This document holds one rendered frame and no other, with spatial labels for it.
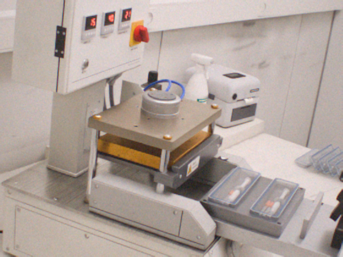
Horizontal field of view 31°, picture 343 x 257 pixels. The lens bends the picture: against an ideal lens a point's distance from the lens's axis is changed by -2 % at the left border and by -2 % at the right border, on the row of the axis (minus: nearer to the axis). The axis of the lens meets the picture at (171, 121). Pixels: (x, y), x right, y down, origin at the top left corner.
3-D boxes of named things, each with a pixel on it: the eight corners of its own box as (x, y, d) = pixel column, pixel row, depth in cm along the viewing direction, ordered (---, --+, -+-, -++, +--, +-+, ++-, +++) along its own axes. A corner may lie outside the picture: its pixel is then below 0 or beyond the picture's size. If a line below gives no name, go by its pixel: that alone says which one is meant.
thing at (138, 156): (94, 156, 126) (98, 112, 123) (143, 128, 145) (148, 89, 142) (171, 180, 120) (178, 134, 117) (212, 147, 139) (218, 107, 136)
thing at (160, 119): (57, 152, 125) (62, 90, 121) (128, 115, 153) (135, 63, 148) (166, 186, 117) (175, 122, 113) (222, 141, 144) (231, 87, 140)
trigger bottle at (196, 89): (176, 122, 221) (185, 54, 212) (187, 117, 227) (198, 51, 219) (196, 129, 216) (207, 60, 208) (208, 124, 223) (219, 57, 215)
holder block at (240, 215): (197, 212, 120) (199, 200, 119) (231, 177, 137) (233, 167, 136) (279, 237, 114) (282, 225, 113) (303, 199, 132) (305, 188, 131)
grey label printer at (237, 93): (175, 109, 235) (181, 65, 229) (208, 101, 249) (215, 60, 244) (226, 130, 220) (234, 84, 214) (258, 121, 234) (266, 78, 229)
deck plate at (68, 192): (0, 185, 129) (0, 181, 129) (86, 140, 160) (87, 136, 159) (203, 257, 113) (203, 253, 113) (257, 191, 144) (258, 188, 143)
